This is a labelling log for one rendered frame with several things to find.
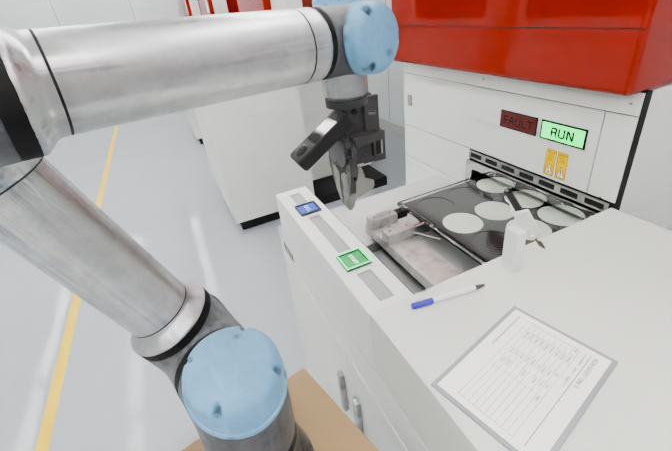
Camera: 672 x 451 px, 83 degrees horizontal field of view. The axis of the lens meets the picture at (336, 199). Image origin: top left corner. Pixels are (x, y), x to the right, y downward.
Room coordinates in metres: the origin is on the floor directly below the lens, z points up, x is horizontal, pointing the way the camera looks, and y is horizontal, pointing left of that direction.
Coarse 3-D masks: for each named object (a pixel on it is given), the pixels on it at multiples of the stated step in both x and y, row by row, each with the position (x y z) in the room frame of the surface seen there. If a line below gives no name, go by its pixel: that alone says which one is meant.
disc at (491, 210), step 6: (480, 204) 0.89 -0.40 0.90; (486, 204) 0.89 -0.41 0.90; (492, 204) 0.89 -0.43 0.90; (498, 204) 0.88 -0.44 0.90; (504, 204) 0.88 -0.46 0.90; (480, 210) 0.86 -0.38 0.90; (486, 210) 0.86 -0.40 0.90; (492, 210) 0.86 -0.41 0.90; (498, 210) 0.85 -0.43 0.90; (504, 210) 0.85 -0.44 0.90; (510, 210) 0.85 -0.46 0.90; (486, 216) 0.83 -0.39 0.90; (492, 216) 0.83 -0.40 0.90; (498, 216) 0.82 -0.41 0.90; (504, 216) 0.82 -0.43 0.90; (510, 216) 0.82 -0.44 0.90
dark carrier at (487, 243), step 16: (448, 192) 0.98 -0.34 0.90; (464, 192) 0.97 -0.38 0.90; (480, 192) 0.96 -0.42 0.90; (416, 208) 0.91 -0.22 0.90; (432, 208) 0.90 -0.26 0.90; (448, 208) 0.89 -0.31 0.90; (464, 208) 0.88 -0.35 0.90; (528, 208) 0.84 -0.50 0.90; (496, 224) 0.79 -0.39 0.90; (464, 240) 0.74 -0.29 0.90; (480, 240) 0.73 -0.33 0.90; (496, 240) 0.72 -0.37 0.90; (528, 240) 0.71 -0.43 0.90; (480, 256) 0.67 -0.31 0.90; (496, 256) 0.66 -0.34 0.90
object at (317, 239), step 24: (288, 192) 0.99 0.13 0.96; (288, 216) 0.88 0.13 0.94; (312, 216) 0.83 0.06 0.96; (288, 240) 0.93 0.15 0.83; (312, 240) 0.72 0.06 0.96; (336, 240) 0.72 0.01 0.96; (312, 264) 0.74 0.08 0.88; (336, 264) 0.62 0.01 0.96; (336, 288) 0.61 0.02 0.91; (360, 288) 0.54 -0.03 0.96; (384, 288) 0.54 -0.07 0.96; (336, 312) 0.63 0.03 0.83; (360, 312) 0.51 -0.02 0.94; (360, 336) 0.52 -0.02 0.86
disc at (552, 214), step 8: (544, 208) 0.84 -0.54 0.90; (552, 208) 0.83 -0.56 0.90; (560, 208) 0.83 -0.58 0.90; (544, 216) 0.80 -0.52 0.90; (552, 216) 0.79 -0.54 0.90; (560, 216) 0.79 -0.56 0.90; (568, 216) 0.79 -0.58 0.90; (576, 216) 0.78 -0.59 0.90; (560, 224) 0.76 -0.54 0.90; (568, 224) 0.75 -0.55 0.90
